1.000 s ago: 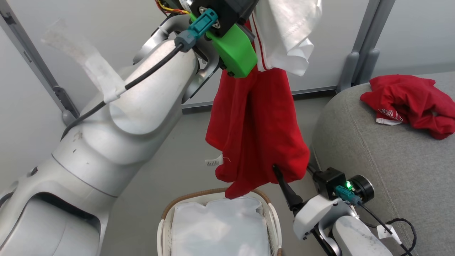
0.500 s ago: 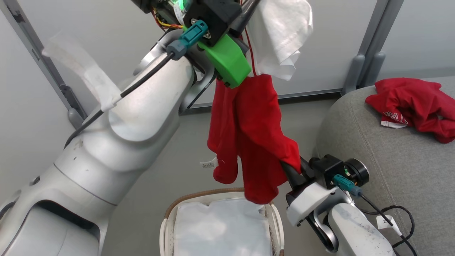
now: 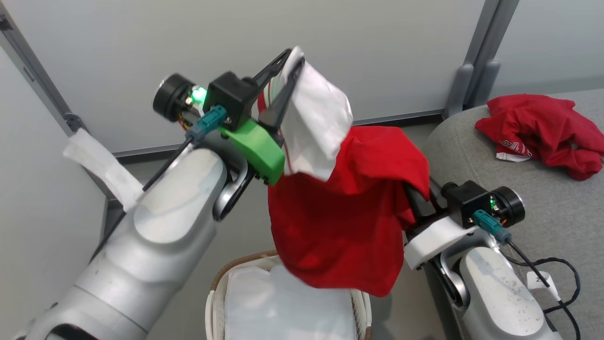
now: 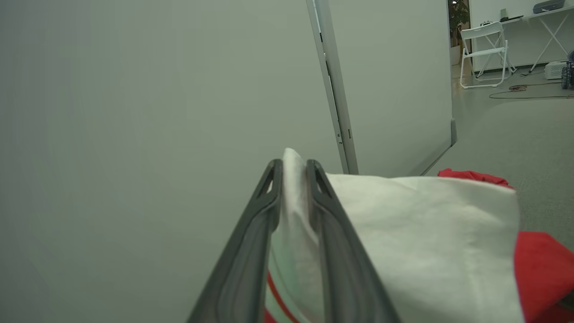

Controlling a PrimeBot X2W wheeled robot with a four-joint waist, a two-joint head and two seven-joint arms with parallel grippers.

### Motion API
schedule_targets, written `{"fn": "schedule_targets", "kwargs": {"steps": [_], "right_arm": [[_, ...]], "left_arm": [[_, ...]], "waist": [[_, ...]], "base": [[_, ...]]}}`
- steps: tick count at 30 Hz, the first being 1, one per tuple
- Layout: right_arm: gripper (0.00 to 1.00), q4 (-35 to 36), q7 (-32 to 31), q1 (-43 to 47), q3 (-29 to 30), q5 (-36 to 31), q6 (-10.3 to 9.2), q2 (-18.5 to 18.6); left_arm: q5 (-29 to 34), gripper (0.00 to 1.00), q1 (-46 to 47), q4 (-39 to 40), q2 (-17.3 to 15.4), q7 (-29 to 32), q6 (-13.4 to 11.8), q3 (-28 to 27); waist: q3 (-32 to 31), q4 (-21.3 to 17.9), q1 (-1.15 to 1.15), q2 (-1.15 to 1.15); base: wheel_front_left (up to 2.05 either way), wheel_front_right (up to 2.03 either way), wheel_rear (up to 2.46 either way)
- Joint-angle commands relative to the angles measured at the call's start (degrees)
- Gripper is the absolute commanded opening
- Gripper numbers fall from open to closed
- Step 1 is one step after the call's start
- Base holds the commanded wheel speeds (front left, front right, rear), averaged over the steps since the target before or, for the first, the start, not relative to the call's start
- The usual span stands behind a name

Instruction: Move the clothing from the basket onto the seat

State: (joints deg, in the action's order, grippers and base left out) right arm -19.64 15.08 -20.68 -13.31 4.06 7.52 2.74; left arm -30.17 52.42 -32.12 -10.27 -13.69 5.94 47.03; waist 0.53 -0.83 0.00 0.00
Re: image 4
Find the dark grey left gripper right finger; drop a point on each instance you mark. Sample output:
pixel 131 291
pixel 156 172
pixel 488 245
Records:
pixel 347 278

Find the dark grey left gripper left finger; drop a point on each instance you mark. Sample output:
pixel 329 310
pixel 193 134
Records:
pixel 242 269

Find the red shirt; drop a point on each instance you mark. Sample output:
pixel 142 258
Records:
pixel 426 233

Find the grey fabric sofa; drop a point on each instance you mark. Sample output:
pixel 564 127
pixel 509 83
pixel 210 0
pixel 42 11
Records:
pixel 529 143

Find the white folding chair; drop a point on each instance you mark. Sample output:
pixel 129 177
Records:
pixel 484 51

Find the green potted plant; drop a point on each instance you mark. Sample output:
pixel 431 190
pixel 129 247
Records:
pixel 457 18

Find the white ribbed box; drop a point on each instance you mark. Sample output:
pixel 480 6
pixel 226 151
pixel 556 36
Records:
pixel 555 70

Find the dark wheeled machine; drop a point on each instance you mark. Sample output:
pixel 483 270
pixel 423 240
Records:
pixel 567 74

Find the white trestle table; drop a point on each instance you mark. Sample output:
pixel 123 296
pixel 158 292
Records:
pixel 554 27

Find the grey case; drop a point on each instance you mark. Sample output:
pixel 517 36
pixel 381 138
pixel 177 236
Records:
pixel 548 6

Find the grey partition post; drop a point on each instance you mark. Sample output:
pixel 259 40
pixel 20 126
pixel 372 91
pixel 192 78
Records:
pixel 334 89

